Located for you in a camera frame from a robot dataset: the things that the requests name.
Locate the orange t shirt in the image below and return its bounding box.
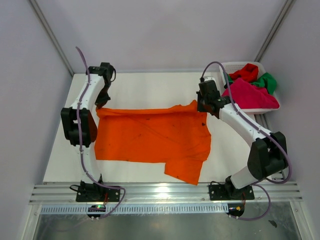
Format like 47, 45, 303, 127
94, 100, 212, 185

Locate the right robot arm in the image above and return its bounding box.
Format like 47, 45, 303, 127
196, 77, 289, 200

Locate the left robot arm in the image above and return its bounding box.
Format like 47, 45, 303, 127
60, 62, 116, 202

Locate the magenta t shirt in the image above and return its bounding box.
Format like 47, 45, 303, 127
229, 78, 280, 109

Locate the white plastic basket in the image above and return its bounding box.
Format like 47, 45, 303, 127
219, 61, 280, 114

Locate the red t shirt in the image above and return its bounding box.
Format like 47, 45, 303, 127
228, 63, 259, 83

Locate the green t shirt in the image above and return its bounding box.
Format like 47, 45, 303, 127
226, 72, 278, 95

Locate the right controller board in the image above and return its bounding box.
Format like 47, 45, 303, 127
226, 203, 245, 218

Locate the controller board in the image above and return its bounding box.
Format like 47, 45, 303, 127
226, 203, 245, 218
86, 204, 106, 219

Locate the left controller board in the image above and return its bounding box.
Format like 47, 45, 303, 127
86, 204, 106, 219

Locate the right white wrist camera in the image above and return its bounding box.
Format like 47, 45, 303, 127
204, 76, 216, 82

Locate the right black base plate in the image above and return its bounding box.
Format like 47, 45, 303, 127
208, 181, 255, 201

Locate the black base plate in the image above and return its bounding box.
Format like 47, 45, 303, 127
208, 181, 255, 201
75, 185, 120, 203

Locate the left frame post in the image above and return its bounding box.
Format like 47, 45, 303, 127
27, 0, 75, 77

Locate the frame post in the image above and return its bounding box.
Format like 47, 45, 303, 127
27, 0, 75, 77
254, 0, 296, 62

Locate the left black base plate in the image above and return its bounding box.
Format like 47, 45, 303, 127
75, 185, 120, 203

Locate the right frame post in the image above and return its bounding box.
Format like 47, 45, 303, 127
254, 0, 296, 62

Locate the white slotted cable duct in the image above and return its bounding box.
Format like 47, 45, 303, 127
40, 203, 228, 215

